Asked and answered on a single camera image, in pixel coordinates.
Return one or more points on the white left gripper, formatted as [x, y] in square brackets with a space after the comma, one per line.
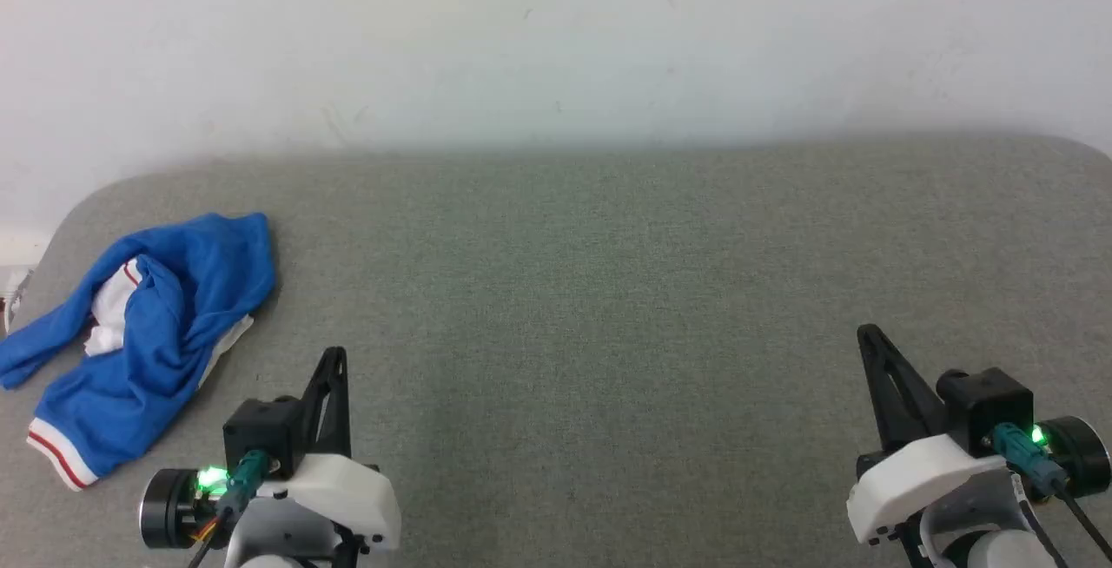
[347, 494]

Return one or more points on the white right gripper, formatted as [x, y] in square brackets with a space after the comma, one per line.
[912, 481]

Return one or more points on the blue white basketball jersey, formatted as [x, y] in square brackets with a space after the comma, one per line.
[174, 290]

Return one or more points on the grey fabric sofa cushion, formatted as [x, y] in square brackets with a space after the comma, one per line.
[565, 333]

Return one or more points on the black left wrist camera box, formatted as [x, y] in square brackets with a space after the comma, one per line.
[261, 429]

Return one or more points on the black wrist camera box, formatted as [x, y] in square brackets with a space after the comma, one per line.
[986, 399]
[261, 429]

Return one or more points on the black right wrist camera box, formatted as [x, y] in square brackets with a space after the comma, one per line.
[986, 399]

